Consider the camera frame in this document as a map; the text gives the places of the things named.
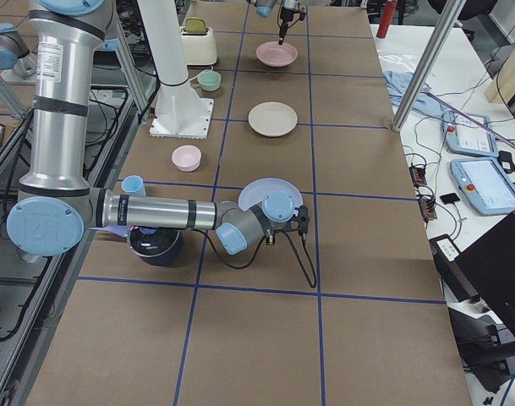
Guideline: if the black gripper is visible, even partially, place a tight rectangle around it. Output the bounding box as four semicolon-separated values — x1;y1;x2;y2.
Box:
277;0;305;45
296;205;310;235

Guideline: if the light blue cup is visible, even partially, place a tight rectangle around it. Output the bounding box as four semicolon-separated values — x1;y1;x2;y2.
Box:
121;175;147;196

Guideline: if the dark blue pot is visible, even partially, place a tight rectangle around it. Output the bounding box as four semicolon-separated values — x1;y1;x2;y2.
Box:
127;226;184;266

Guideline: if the white toaster cable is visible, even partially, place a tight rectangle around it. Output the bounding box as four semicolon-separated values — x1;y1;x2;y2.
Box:
188;63;216;90

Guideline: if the blue cloth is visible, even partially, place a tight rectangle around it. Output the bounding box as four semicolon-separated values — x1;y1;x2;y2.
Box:
382;69;448;123

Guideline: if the blue plate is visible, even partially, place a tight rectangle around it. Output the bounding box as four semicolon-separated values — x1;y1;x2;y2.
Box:
238;178;303;211

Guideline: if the red bottle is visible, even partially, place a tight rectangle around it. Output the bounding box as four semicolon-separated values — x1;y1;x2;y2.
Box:
376;0;397;39

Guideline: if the far teach pendant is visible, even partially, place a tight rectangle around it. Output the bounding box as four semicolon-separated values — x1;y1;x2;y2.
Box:
442;110;499;158

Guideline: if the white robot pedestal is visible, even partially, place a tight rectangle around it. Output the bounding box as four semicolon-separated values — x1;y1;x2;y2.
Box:
138;0;214;139

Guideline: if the cream plate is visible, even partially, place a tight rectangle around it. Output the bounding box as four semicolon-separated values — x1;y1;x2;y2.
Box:
248;101;298;138

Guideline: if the pink bowl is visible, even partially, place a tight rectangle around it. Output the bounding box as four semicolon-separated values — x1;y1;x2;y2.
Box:
171;145;202;172

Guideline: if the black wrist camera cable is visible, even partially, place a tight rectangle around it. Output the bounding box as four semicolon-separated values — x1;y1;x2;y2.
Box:
201;228;318;290

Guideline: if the aluminium frame post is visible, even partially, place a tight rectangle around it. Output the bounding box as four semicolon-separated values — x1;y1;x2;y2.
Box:
392;0;466;132

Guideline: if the teach pendant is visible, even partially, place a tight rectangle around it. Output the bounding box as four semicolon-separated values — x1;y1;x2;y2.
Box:
449;157;515;216
442;110;499;158

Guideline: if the pink plate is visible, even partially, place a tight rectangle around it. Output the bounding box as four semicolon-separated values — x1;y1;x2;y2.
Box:
255;41;299;68

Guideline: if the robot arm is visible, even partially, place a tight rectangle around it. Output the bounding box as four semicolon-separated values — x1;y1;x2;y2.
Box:
6;1;308;256
0;1;305;78

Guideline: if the near teach pendant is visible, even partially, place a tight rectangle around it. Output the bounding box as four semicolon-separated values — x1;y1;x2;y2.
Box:
449;157;515;216

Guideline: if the bread slice in toaster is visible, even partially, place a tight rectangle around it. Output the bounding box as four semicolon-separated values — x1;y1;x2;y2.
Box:
184;17;207;35

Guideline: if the cream toaster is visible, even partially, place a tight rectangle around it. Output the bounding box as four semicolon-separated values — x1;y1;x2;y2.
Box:
180;23;218;66

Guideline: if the black monitor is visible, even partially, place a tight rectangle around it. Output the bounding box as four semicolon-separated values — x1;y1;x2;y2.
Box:
430;211;515;337

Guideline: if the green bowl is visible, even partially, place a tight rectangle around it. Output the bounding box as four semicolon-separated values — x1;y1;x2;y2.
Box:
197;69;222;92

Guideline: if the glass pot lid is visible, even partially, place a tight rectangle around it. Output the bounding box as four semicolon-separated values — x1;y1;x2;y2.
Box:
127;227;183;257

